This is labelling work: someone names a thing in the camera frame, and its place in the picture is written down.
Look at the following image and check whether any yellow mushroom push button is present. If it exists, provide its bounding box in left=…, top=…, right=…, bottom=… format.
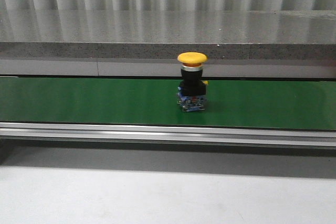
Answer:
left=177, top=52, right=207, bottom=112

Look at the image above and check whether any aluminium conveyor frame rail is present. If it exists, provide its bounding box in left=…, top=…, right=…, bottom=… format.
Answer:
left=1, top=122, right=335, bottom=148

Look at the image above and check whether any green conveyor belt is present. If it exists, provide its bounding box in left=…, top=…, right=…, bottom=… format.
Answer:
left=1, top=77, right=335, bottom=131

